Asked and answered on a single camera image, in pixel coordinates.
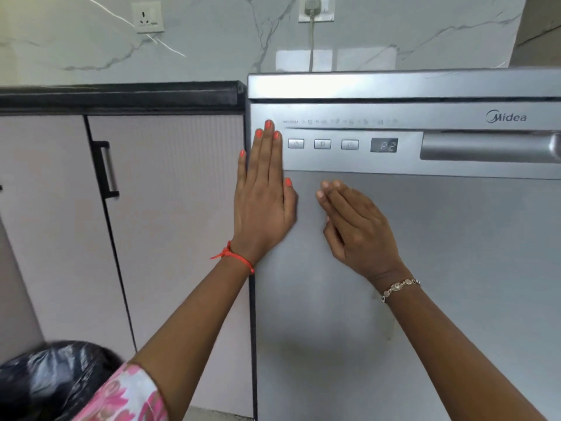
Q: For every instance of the pink floral sleeve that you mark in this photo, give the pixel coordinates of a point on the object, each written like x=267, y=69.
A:
x=131, y=396

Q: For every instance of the dishwasher power button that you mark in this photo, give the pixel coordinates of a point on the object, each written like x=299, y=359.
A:
x=296, y=143

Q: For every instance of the grey power plug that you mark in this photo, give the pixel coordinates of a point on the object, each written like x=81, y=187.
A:
x=312, y=4

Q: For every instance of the dishwasher program button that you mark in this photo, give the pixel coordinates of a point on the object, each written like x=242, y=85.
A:
x=322, y=144

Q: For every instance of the silver dishwasher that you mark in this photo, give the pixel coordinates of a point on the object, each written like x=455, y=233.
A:
x=460, y=258

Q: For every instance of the person's right hand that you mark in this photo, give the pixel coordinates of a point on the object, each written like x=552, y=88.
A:
x=363, y=236

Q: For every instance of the dark dishwasher display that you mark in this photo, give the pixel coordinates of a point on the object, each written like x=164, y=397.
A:
x=384, y=145

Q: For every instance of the white wall socket with plug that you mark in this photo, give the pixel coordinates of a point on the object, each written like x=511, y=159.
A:
x=328, y=13

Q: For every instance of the black plastic garbage bag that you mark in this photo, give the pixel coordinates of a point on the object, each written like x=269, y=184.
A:
x=48, y=381

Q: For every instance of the black stone countertop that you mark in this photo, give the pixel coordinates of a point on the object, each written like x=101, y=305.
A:
x=122, y=97

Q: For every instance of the pale plain cabinet door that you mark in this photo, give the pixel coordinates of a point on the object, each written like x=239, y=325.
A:
x=52, y=232

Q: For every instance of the dishwasher delay button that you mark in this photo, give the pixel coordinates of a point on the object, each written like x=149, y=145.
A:
x=350, y=145

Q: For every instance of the person's right thumb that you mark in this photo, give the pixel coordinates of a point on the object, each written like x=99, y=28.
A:
x=334, y=241

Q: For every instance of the red thread wristband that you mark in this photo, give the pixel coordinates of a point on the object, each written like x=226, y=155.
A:
x=239, y=258

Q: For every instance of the person's left forearm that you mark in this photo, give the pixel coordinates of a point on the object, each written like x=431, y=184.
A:
x=193, y=328

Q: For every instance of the person's left hand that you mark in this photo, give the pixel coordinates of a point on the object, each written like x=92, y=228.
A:
x=263, y=201

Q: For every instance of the person's right forearm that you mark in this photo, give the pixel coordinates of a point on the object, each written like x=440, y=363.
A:
x=447, y=355

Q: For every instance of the person's left thumb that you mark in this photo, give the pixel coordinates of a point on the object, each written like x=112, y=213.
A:
x=290, y=199

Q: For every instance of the person's left little finger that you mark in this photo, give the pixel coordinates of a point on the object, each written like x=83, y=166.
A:
x=243, y=170

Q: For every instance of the white empty wall socket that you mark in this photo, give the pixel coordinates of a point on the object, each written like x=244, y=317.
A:
x=148, y=17

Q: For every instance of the person's left middle finger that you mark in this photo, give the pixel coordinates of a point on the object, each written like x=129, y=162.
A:
x=266, y=146

